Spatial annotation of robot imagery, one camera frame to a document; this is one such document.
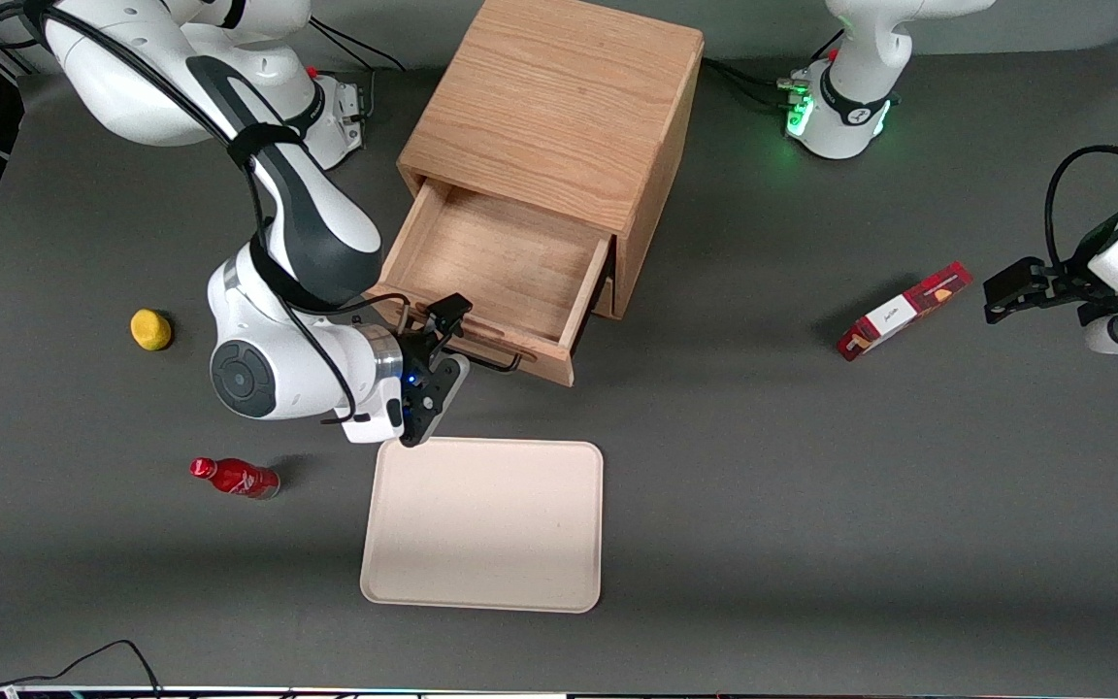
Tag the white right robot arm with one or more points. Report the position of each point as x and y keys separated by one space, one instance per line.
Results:
x=113 y=87

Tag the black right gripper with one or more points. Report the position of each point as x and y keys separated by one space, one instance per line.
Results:
x=420 y=347

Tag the grey right wrist camera housing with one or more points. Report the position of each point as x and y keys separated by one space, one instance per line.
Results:
x=443 y=388

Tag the wooden drawer cabinet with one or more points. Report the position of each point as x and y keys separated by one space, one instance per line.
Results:
x=559 y=107

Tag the yellow lemon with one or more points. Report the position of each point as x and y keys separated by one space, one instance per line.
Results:
x=151 y=330

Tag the beige plastic tray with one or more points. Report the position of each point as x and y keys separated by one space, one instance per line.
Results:
x=491 y=524

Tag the red bottle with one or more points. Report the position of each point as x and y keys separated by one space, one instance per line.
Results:
x=234 y=478

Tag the red tartan shortbread box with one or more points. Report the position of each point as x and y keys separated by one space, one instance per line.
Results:
x=899 y=313

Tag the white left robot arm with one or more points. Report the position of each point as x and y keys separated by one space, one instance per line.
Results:
x=850 y=116

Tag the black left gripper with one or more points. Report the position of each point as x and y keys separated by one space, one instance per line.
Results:
x=1066 y=284

